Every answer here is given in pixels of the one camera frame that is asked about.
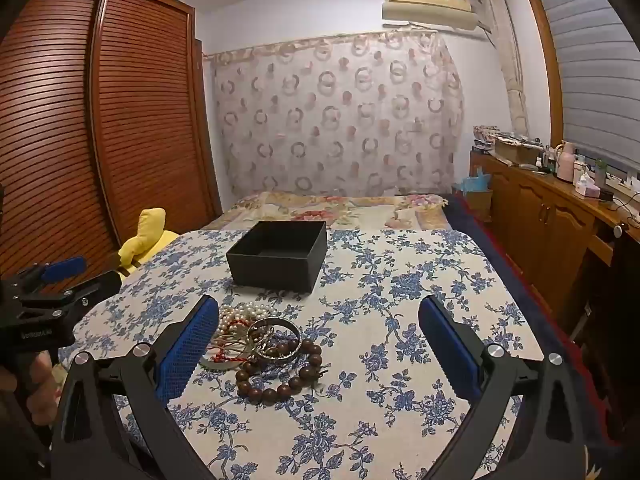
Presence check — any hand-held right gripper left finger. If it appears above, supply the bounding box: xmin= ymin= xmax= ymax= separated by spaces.
xmin=51 ymin=294 xmax=221 ymax=480

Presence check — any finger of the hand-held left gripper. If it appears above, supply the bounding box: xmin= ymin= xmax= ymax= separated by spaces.
xmin=15 ymin=256 xmax=87 ymax=289
xmin=19 ymin=270 xmax=122 ymax=319

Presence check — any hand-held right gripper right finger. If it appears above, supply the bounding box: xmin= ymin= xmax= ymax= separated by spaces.
xmin=418 ymin=295 xmax=587 ymax=480

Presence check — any green jade bangle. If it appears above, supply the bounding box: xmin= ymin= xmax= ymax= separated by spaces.
xmin=199 ymin=355 xmax=246 ymax=373

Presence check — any white pearl necklace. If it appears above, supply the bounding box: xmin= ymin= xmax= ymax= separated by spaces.
xmin=218 ymin=301 xmax=281 ymax=341

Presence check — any silver bangle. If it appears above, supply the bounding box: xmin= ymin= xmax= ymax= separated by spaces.
xmin=248 ymin=316 xmax=302 ymax=359

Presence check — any brown wooden bead bracelet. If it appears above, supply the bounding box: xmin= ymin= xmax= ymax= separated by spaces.
xmin=235 ymin=337 xmax=325 ymax=403

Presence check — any black box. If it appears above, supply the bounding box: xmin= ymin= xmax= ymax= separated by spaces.
xmin=226 ymin=220 xmax=328 ymax=293

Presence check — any person's left hand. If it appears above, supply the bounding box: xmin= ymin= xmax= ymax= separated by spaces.
xmin=0 ymin=352 xmax=63 ymax=428

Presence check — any blue floral tablecloth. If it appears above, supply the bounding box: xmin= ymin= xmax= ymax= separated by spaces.
xmin=57 ymin=229 xmax=546 ymax=480

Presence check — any yellow plush toy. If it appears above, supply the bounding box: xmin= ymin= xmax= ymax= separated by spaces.
xmin=118 ymin=208 xmax=180 ymax=277

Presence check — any brown cardboard box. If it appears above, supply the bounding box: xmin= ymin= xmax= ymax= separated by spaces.
xmin=452 ymin=187 xmax=493 ymax=221

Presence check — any wooden sideboard cabinet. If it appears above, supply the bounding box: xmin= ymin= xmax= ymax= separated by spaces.
xmin=470 ymin=150 xmax=640 ymax=321

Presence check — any blue plastic bag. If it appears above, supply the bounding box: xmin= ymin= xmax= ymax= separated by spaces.
xmin=457 ymin=167 xmax=493 ymax=193

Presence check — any brown slatted wardrobe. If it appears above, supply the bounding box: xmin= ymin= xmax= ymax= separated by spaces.
xmin=0 ymin=0 xmax=223 ymax=281

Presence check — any floral bed blanket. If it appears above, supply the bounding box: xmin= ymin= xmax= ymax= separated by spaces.
xmin=202 ymin=191 xmax=451 ymax=233

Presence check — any pink tissue box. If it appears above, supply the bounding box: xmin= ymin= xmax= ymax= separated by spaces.
xmin=575 ymin=172 xmax=601 ymax=197

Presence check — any pink thermos jug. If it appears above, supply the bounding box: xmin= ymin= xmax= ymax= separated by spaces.
xmin=556 ymin=141 xmax=576 ymax=183

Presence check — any beige lace drape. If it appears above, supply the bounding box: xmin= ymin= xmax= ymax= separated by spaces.
xmin=477 ymin=0 xmax=531 ymax=136

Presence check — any grey window blind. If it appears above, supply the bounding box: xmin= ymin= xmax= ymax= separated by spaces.
xmin=537 ymin=0 xmax=640 ymax=171

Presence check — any beige air conditioner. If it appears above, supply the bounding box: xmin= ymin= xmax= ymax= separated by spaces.
xmin=381 ymin=0 xmax=478 ymax=31

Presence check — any red cord bracelet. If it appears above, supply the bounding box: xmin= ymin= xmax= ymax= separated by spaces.
xmin=210 ymin=310 xmax=261 ymax=368

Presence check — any ring patterned curtain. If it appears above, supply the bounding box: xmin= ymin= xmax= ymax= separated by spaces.
xmin=210 ymin=31 xmax=466 ymax=198

